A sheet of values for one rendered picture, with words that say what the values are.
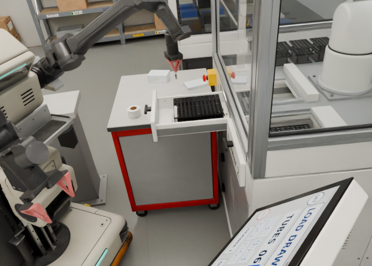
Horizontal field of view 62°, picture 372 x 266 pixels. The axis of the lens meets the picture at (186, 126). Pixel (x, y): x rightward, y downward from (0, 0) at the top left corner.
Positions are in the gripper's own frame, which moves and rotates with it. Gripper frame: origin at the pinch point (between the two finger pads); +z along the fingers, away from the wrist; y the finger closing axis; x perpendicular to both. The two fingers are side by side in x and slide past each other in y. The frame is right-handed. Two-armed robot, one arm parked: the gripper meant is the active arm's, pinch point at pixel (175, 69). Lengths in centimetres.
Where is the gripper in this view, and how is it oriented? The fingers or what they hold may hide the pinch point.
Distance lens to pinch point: 162.3
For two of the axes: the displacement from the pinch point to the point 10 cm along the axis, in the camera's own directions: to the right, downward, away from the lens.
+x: -9.0, 3.3, -2.8
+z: 1.1, 8.0, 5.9
